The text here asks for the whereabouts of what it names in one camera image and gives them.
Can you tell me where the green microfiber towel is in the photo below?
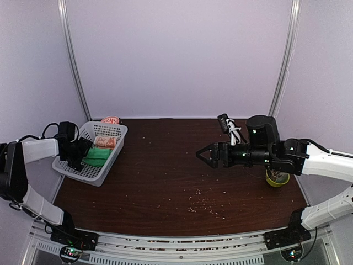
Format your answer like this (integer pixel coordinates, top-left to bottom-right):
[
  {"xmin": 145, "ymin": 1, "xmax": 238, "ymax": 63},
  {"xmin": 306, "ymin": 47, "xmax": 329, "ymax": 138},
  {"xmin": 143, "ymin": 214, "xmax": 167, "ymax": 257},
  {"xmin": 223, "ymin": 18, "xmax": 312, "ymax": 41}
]
[{"xmin": 82, "ymin": 147, "xmax": 111, "ymax": 167}]

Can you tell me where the aluminium frame post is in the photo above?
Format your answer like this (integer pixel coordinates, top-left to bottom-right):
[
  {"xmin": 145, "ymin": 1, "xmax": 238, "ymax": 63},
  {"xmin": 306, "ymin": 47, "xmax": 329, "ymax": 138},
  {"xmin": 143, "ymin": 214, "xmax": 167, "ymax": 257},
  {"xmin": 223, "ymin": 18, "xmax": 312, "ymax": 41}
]
[
  {"xmin": 58, "ymin": 0, "xmax": 92, "ymax": 121},
  {"xmin": 268, "ymin": 0, "xmax": 302, "ymax": 117}
]

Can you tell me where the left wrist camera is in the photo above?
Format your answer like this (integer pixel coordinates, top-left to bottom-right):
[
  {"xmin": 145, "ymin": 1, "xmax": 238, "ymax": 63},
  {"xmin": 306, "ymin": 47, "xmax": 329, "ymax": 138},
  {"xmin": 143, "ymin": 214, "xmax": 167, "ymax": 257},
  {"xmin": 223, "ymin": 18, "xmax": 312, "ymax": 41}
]
[{"xmin": 57, "ymin": 121, "xmax": 78, "ymax": 142}]

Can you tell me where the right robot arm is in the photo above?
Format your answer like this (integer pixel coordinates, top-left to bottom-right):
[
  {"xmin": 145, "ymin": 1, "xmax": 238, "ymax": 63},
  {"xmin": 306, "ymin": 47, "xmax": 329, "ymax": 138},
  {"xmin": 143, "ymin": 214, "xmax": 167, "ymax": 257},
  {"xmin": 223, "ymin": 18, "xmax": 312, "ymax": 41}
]
[{"xmin": 196, "ymin": 114, "xmax": 352, "ymax": 182}]

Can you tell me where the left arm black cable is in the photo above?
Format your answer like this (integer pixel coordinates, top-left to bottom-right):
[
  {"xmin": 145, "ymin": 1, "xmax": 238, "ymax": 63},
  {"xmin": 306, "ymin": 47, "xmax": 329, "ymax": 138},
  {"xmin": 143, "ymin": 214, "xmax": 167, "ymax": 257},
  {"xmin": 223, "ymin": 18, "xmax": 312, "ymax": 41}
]
[{"xmin": 16, "ymin": 123, "xmax": 61, "ymax": 143}]

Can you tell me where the orange bunny pattern towel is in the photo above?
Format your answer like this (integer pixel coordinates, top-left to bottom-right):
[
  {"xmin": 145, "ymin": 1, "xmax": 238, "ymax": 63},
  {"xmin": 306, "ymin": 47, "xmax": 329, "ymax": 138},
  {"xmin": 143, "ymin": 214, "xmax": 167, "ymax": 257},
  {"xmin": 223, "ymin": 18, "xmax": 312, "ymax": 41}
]
[{"xmin": 94, "ymin": 135, "xmax": 120, "ymax": 149}]

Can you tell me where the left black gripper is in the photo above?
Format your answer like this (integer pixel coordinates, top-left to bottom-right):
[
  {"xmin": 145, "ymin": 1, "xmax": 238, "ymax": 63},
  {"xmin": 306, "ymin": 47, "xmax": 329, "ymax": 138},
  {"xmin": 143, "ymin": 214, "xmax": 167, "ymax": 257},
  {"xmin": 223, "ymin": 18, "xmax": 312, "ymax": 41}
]
[{"xmin": 62, "ymin": 136, "xmax": 92, "ymax": 172}]

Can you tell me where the white perforated plastic basket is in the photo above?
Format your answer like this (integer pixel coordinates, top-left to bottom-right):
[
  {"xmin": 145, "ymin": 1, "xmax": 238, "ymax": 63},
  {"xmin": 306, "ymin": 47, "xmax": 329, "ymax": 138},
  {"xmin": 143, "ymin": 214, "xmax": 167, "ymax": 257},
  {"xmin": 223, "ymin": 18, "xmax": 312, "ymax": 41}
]
[{"xmin": 52, "ymin": 121, "xmax": 128, "ymax": 187}]

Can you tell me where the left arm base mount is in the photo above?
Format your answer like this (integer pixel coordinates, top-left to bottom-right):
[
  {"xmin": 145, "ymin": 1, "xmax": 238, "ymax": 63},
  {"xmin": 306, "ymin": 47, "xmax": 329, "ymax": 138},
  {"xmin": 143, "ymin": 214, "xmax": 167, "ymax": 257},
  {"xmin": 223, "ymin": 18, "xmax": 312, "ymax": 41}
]
[{"xmin": 47, "ymin": 211, "xmax": 99, "ymax": 264}]

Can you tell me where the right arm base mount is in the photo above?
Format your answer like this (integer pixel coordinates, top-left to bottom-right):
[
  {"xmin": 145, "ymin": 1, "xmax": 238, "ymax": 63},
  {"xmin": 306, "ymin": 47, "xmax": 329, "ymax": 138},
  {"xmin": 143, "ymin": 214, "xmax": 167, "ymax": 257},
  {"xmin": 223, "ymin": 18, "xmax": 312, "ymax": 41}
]
[{"xmin": 263, "ymin": 208, "xmax": 313, "ymax": 263}]

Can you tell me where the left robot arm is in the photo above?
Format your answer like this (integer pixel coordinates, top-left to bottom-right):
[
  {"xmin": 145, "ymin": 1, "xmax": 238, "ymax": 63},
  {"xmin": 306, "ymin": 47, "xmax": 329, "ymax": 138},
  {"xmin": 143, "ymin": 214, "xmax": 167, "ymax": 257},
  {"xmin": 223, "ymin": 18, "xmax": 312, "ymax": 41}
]
[{"xmin": 1, "ymin": 138, "xmax": 93, "ymax": 245}]

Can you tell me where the left aluminium frame post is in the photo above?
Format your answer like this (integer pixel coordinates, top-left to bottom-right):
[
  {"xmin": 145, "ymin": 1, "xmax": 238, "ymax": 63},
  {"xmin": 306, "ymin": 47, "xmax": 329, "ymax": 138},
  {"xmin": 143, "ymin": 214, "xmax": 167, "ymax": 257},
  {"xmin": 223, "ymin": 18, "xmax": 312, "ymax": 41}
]
[{"xmin": 58, "ymin": 0, "xmax": 92, "ymax": 121}]

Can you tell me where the white coral pattern mug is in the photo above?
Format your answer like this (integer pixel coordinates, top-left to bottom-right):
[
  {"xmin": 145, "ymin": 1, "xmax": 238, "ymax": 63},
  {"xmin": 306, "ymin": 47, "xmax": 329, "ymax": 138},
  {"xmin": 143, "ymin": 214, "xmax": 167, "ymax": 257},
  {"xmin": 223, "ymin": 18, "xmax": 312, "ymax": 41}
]
[{"xmin": 268, "ymin": 170, "xmax": 288, "ymax": 183}]

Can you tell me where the right aluminium frame post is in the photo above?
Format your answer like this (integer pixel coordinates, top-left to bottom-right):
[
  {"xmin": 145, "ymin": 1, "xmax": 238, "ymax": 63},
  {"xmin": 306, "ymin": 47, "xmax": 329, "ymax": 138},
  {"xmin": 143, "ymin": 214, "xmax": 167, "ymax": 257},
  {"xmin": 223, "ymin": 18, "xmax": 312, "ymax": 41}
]
[{"xmin": 268, "ymin": 0, "xmax": 302, "ymax": 117}]

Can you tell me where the green bowl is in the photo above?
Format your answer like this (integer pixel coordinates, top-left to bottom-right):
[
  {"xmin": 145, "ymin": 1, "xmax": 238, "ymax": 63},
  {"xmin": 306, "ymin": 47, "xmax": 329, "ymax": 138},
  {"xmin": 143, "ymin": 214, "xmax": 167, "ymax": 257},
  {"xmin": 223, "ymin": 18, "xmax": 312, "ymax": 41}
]
[{"xmin": 265, "ymin": 169, "xmax": 290, "ymax": 188}]

